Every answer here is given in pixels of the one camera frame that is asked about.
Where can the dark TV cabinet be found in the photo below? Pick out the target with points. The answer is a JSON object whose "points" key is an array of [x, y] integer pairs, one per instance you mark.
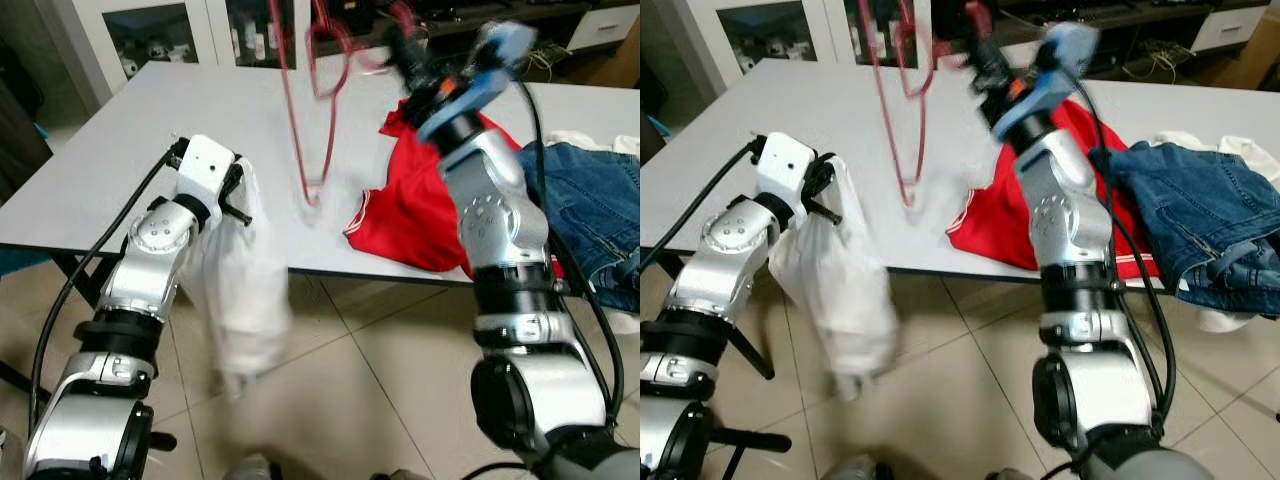
{"points": [[1150, 60], [600, 65]]}

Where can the red plastic clothes hanger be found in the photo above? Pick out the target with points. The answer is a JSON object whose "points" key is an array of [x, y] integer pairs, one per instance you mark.
{"points": [[908, 195], [312, 195]]}

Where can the cream white fluffy top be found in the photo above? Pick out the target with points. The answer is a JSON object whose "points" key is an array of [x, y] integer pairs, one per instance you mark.
{"points": [[1185, 142], [575, 140]]}

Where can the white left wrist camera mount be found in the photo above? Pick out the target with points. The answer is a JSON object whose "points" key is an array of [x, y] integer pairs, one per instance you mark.
{"points": [[208, 165], [785, 165]]}

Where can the white drawer unit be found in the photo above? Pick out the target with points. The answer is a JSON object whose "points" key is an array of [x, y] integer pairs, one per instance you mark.
{"points": [[605, 28], [1230, 28]]}

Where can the red garment white trim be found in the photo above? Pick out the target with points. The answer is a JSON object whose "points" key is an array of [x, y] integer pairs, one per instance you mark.
{"points": [[400, 220], [990, 225]]}

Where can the blue denim garment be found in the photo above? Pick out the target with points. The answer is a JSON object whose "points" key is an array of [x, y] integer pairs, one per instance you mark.
{"points": [[1190, 210], [590, 210]]}

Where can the white glass-door cabinet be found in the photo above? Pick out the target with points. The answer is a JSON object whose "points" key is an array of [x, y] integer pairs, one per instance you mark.
{"points": [[822, 30], [212, 30]]}

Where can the grey robot right foot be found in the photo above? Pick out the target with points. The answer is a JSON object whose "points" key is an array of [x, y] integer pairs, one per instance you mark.
{"points": [[1010, 476], [395, 476]]}

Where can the white plain T-shirt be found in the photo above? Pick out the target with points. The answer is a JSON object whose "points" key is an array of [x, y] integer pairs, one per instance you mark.
{"points": [[240, 290], [840, 290]]}

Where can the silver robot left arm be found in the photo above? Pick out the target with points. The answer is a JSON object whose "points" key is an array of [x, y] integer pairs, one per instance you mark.
{"points": [[730, 260], [150, 260]]}

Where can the black table leg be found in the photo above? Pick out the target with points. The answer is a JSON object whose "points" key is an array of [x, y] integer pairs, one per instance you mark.
{"points": [[757, 325], [78, 282]]}

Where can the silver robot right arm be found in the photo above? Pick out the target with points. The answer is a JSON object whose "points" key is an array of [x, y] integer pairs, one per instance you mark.
{"points": [[1070, 230], [500, 230]]}

